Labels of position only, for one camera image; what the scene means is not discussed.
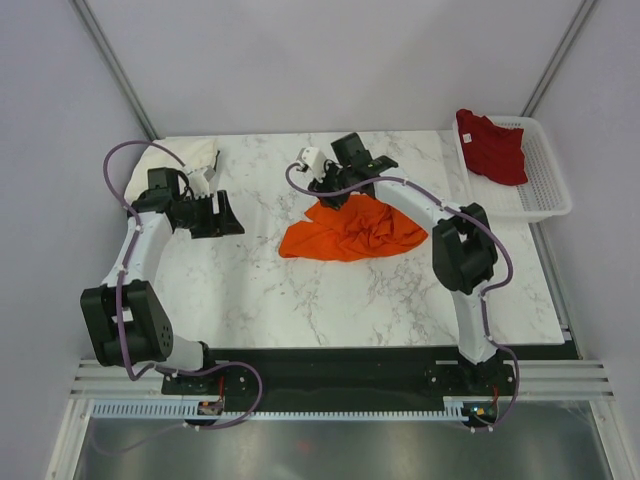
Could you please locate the aluminium rail frame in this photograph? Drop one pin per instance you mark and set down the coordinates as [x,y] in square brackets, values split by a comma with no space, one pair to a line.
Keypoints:
[530,379]

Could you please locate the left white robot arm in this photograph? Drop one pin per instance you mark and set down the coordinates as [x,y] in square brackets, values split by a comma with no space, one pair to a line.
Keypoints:
[126,321]

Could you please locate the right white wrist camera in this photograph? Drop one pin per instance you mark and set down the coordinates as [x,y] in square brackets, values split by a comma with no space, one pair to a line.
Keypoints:
[312,159]

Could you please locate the red t shirt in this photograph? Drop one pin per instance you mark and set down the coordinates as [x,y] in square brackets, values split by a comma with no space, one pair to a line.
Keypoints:
[491,151]

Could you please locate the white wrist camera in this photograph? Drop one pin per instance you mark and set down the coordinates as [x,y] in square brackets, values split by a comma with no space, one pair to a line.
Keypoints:
[202,181]
[312,159]

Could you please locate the folded white t shirt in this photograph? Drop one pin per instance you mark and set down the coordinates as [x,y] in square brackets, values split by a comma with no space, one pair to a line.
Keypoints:
[193,152]

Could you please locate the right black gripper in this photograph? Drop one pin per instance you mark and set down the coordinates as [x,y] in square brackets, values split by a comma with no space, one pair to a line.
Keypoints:
[323,186]

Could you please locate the white plastic basket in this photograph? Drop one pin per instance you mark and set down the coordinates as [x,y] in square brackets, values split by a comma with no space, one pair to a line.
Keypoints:
[545,195]

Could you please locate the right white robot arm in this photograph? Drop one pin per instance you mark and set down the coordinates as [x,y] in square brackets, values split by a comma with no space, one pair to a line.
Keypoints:
[464,248]

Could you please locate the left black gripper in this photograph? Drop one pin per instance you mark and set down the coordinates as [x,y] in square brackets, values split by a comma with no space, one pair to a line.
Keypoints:
[222,224]

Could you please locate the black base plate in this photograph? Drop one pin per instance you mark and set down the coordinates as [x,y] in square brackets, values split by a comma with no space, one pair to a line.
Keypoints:
[359,400]

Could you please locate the white slotted cable duct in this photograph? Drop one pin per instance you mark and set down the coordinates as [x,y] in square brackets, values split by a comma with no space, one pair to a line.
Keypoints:
[192,410]

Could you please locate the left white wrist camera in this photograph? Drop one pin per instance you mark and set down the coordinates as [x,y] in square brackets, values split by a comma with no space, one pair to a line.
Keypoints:
[202,181]

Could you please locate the orange t shirt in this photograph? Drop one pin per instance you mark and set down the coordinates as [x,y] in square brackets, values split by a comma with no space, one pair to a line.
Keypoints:
[363,228]

